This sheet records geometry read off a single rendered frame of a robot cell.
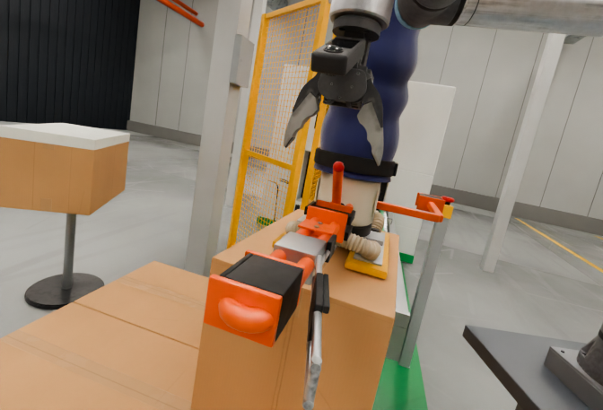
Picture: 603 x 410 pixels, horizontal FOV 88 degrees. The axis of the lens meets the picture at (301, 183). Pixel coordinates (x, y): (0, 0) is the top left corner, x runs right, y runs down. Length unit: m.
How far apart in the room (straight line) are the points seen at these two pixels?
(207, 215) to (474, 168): 8.86
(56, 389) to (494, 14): 1.24
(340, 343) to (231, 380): 0.28
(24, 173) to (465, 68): 9.95
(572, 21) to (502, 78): 9.80
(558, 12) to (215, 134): 1.88
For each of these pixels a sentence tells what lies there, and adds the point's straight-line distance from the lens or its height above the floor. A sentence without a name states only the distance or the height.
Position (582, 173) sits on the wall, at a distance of 11.07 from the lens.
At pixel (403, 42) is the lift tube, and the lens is 0.86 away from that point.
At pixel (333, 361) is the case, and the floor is 0.81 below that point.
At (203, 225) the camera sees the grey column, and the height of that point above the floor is 0.47.
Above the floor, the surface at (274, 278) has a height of 1.10.
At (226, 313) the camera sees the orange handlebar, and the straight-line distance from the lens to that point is 0.31.
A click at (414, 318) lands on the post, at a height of 0.32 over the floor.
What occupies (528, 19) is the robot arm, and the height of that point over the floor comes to 1.52.
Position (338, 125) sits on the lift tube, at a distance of 0.81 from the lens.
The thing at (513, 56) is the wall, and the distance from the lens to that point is 10.75.
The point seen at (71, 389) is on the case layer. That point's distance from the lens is 1.06.
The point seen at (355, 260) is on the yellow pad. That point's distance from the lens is 0.79.
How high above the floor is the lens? 1.25
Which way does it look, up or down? 10 degrees down
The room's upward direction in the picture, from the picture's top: 10 degrees clockwise
